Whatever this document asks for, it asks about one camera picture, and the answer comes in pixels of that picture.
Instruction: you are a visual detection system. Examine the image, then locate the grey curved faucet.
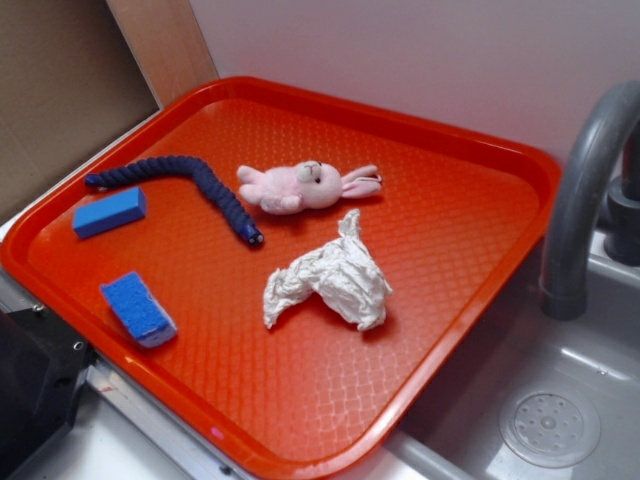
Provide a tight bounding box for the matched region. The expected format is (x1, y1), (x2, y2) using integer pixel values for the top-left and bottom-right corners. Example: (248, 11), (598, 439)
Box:
(539, 80), (639, 320)

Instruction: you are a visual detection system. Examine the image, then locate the brown cardboard panel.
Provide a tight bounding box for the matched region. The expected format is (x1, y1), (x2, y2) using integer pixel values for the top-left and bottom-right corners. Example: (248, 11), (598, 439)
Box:
(0, 0), (164, 224)

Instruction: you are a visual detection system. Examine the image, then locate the dark blue twisted rope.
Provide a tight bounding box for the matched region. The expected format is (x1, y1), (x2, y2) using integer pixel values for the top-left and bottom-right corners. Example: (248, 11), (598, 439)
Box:
(83, 155), (266, 249)

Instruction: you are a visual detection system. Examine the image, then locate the round sink drain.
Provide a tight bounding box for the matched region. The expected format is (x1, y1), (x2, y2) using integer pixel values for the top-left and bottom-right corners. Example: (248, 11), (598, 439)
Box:
(498, 382), (601, 469)

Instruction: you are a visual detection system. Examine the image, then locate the crumpled white paper towel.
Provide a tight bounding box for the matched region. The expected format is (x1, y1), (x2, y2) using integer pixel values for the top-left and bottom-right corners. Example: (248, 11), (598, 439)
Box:
(263, 209), (393, 331)

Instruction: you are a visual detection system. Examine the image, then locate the blue rectangular block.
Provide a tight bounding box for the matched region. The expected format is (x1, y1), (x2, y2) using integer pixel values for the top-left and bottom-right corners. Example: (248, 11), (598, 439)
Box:
(72, 187), (147, 239)

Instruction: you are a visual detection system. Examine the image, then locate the grey plastic sink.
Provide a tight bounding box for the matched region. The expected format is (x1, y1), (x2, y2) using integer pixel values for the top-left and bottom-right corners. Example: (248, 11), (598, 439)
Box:
(386, 232), (639, 479)

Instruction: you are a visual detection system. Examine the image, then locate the pink plush bunny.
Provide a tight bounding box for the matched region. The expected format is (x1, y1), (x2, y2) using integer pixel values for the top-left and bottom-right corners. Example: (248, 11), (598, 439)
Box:
(237, 160), (382, 215)

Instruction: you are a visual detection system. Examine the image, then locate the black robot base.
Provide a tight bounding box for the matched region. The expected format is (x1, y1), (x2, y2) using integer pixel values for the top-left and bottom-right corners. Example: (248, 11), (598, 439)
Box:
(1, 308), (92, 479)

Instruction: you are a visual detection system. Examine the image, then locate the blue sponge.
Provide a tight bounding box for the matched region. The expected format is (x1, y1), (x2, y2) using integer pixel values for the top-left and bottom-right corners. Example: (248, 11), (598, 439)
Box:
(100, 272), (178, 348)

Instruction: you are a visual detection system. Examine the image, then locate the red plastic tray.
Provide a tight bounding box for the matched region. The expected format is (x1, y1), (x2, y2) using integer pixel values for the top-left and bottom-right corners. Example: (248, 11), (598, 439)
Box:
(1, 77), (560, 479)

